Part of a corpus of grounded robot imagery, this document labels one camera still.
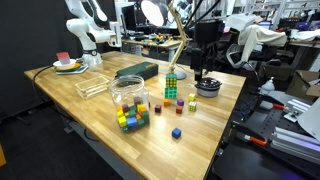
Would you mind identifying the stack of coloured plates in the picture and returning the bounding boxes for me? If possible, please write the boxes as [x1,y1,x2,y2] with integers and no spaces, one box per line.
[53,59,90,75]

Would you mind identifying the cardboard box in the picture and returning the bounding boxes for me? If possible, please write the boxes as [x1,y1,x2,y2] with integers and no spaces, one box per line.
[285,69,320,101]

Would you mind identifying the aluminium extrusion bars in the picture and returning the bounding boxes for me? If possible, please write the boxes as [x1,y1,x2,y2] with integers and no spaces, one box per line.
[269,126,320,166]

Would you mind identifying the cluttered wooden desk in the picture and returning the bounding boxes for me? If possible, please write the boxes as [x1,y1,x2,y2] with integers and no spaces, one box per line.
[121,37,193,63]

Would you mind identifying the black cable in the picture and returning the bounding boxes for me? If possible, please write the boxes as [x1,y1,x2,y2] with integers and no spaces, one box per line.
[30,64,68,114]

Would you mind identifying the orange handled tool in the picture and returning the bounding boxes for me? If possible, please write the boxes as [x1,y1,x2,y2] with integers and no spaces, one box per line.
[243,132,269,147]
[259,94,287,111]

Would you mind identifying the orange sofa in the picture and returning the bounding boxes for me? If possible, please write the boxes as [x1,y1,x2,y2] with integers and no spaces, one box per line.
[0,143,7,168]

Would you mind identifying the black office chair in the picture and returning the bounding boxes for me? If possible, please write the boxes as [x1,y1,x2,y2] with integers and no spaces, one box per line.
[213,29,268,79]

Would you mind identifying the blue wooden cube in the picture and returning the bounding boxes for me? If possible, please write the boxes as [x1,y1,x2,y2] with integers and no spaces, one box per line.
[171,127,183,140]

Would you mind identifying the pink cup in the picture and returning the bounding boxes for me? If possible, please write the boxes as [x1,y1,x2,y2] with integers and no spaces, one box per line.
[55,51,72,66]

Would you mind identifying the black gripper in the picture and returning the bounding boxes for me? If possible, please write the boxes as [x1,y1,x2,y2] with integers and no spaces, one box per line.
[191,43,215,83]

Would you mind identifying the black lidded pot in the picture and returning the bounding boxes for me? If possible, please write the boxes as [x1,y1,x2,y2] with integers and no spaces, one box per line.
[194,77,223,98]

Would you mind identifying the silver metal bracket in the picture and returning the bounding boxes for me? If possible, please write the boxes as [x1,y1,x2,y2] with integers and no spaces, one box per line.
[282,98,313,123]

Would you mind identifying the wooden desk lamp grey head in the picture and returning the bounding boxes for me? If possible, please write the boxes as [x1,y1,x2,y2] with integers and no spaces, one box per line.
[140,0,188,81]

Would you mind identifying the clear jar of coloured cubes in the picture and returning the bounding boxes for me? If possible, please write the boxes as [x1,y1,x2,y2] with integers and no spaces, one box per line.
[109,75,151,134]

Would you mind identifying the dark green tool case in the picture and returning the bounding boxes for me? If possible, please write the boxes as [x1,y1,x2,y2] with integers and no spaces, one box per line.
[115,61,160,81]

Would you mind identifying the black backdrop curtain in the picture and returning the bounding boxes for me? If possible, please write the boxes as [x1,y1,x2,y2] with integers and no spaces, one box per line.
[0,0,118,119]

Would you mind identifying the white spray bottle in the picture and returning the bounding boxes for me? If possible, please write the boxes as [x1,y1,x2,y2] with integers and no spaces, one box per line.
[259,76,278,97]

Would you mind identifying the Rubik's cube with yellow side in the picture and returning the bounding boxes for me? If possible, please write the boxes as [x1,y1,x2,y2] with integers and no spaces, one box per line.
[165,73,178,88]

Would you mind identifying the white board panel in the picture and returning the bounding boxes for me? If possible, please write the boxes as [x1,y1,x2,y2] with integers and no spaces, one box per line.
[297,99,320,142]

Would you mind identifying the white cloth on chair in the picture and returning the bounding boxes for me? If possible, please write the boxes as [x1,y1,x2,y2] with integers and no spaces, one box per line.
[226,13,288,63]

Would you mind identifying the black side table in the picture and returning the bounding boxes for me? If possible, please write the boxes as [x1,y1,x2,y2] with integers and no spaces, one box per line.
[211,106,320,180]

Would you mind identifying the small Rubik's cube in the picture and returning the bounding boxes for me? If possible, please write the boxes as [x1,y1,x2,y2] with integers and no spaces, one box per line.
[188,101,198,113]

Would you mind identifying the computer monitor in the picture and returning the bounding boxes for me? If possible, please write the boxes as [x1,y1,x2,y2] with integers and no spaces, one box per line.
[114,1,138,33]

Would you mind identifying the clear acrylic box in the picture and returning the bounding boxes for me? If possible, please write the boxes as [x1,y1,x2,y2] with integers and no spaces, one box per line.
[74,75,111,100]

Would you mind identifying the grey table frame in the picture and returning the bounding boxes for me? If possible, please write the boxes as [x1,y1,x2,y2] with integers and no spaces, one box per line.
[61,114,144,180]

